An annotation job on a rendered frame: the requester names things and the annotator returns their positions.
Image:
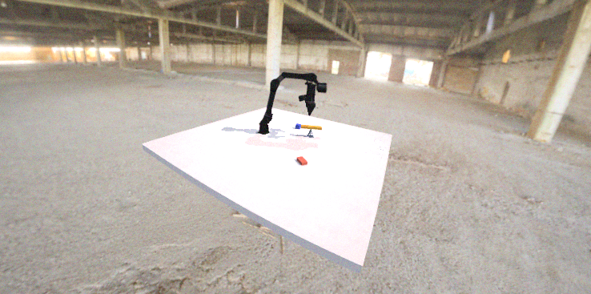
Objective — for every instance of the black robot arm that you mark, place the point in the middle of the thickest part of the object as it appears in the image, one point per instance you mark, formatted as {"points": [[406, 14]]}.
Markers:
{"points": [[310, 77]]}

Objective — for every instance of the orange-red rectangular block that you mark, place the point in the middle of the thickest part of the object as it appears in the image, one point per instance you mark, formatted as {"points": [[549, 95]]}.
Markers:
{"points": [[302, 161]]}

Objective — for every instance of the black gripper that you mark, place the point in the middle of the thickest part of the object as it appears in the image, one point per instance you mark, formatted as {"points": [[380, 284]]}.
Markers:
{"points": [[310, 104]]}

